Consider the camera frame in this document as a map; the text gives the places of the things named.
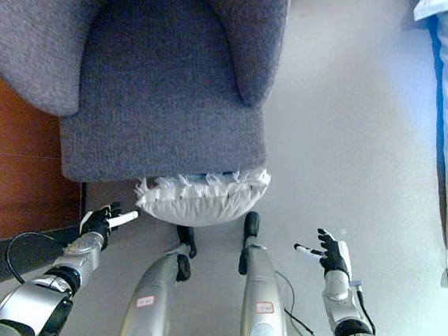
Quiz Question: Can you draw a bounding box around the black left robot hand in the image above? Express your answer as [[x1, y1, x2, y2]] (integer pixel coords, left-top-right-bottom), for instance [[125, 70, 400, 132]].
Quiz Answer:
[[77, 198, 141, 244]]

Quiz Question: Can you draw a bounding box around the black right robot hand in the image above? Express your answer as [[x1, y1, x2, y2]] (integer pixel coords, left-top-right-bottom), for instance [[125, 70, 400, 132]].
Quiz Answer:
[[291, 225, 358, 280]]

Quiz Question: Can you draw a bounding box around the white fringed pillow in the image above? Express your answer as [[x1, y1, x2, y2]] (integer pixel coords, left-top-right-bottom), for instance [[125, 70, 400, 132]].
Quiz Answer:
[[132, 157, 273, 234]]

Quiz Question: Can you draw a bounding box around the grey fabric armchair sofa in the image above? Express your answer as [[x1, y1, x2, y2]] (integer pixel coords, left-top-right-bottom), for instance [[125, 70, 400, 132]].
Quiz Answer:
[[0, 0, 292, 201]]

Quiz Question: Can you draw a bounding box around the silver right robot leg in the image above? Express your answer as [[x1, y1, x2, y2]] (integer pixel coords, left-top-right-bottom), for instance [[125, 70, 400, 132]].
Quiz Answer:
[[231, 210, 302, 336]]

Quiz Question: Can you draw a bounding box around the silver robot leg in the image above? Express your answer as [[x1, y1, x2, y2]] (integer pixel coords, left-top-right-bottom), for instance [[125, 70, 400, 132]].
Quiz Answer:
[[119, 219, 200, 336], [231, 210, 302, 336]]

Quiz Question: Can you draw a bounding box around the silver left robot leg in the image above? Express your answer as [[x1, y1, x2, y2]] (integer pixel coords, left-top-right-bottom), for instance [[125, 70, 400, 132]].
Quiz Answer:
[[119, 219, 200, 336]]

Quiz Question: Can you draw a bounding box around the brown wooden cabinet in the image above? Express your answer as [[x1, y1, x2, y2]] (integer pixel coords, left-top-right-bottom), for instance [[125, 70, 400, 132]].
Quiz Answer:
[[0, 57, 100, 309]]

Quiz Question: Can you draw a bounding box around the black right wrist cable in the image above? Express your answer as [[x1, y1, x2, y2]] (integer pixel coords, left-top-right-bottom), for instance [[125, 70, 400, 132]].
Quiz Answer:
[[344, 281, 381, 335]]

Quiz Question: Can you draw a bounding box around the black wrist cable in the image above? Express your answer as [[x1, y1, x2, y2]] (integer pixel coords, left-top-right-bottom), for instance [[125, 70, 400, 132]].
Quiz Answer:
[[344, 281, 381, 335], [2, 229, 68, 289]]

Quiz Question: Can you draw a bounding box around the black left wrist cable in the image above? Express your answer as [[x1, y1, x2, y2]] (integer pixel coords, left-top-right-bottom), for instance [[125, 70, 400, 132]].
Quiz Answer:
[[2, 229, 68, 289]]

